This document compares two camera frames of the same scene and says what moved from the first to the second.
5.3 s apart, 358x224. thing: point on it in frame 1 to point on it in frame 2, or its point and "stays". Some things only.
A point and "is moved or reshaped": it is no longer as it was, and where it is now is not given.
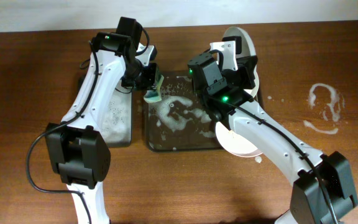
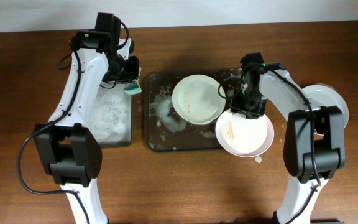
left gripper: [153, 76] to [129, 76]
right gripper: [248, 73] to [247, 111]
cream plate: [254, 91] is moved or reshaped
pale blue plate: [248, 50] to [325, 95]
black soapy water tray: [115, 124] stays
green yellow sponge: [151, 96] is moved or reshaped
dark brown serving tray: [181, 121] stays
